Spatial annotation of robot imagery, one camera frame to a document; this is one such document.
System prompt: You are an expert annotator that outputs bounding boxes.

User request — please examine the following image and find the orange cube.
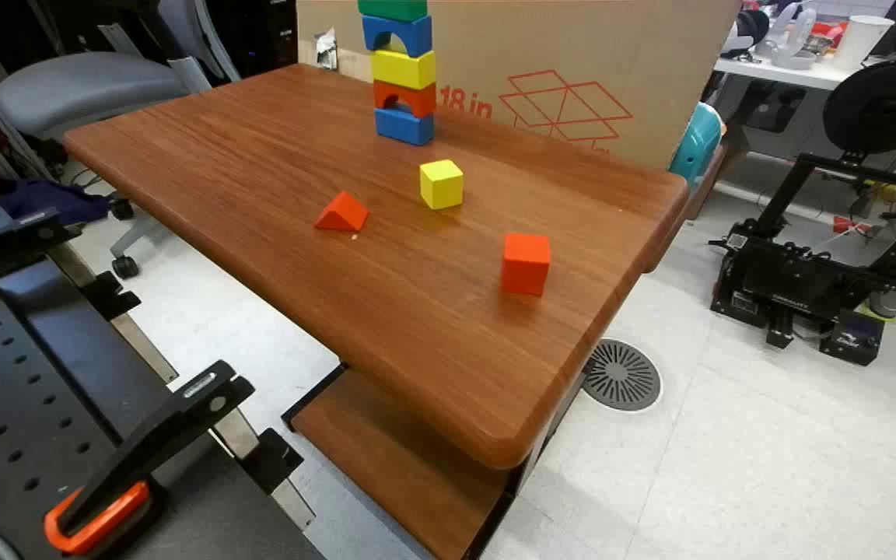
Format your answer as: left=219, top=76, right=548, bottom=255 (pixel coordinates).
left=498, top=231, right=555, bottom=298

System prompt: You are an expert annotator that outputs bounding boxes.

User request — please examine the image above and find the large cardboard box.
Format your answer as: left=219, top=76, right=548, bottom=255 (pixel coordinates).
left=291, top=0, right=743, bottom=176

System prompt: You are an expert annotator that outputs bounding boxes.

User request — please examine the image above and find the dark blue cloth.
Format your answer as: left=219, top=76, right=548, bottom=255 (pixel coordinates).
left=0, top=182, right=112, bottom=267

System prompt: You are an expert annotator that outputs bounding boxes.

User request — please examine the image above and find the wooden table lower shelf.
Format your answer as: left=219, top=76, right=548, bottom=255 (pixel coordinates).
left=282, top=367, right=520, bottom=560

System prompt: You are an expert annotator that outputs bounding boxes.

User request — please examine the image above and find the yellow cube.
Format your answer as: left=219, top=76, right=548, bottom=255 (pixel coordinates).
left=418, top=155, right=469, bottom=214

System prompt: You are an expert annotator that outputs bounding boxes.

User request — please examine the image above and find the teal chair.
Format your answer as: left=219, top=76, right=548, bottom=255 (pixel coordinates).
left=670, top=99, right=727, bottom=186

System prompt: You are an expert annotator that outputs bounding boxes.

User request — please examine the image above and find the blue rectangular block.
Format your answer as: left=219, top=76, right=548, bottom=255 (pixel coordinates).
left=370, top=102, right=439, bottom=149

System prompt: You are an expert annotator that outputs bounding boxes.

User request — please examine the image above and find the green block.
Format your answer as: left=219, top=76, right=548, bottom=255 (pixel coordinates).
left=355, top=0, right=431, bottom=24

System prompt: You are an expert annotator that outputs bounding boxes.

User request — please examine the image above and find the blue arch block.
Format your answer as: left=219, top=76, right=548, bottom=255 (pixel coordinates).
left=357, top=13, right=435, bottom=60

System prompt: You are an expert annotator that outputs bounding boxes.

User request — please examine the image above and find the black perforated breadboard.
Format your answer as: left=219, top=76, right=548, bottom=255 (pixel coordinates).
left=0, top=258, right=327, bottom=560

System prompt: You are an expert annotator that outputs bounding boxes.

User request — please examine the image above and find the round metal floor drain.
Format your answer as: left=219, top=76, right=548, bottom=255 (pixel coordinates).
left=580, top=335, right=665, bottom=413

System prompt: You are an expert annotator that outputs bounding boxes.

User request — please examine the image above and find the small black electronics box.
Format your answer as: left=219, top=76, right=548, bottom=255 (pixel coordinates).
left=819, top=310, right=887, bottom=367

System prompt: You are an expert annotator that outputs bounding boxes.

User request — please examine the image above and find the yellow rectangular block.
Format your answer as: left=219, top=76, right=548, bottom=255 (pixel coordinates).
left=368, top=47, right=442, bottom=93

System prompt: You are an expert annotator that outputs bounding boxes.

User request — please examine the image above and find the red arch block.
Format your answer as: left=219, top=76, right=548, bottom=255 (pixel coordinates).
left=370, top=77, right=439, bottom=122

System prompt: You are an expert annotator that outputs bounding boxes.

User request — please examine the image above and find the black 3D printer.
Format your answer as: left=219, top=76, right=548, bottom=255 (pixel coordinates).
left=708, top=154, right=896, bottom=351

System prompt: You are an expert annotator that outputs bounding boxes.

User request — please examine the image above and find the white background table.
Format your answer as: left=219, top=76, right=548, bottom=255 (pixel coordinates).
left=712, top=13, right=896, bottom=93

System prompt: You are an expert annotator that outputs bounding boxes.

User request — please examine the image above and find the orange wedge block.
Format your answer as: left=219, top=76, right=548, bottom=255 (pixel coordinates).
left=312, top=189, right=372, bottom=238

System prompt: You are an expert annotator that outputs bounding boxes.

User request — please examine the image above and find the black filament spool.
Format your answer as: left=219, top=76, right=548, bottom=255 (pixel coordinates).
left=822, top=60, right=896, bottom=158

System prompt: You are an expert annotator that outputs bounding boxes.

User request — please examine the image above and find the grey office chair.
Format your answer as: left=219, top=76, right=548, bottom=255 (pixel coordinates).
left=0, top=0, right=244, bottom=280

